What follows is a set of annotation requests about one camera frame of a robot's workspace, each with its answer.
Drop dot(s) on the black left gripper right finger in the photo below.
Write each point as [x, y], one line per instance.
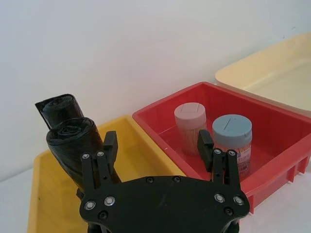
[205, 150]

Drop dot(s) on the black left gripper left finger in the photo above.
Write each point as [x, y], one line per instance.
[110, 150]

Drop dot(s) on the toothpick jar with blue lid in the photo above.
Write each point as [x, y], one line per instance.
[230, 131]

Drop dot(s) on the toothpick jar with pink lid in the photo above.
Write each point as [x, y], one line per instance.
[188, 121]

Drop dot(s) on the yellow plastic bin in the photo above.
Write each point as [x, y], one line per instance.
[148, 157]

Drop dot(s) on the black garbage bag roll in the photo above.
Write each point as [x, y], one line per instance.
[70, 145]
[63, 109]

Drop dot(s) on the red plastic bin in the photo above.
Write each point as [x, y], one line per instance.
[274, 136]

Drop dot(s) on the cream plastic bin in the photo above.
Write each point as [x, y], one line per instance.
[279, 72]

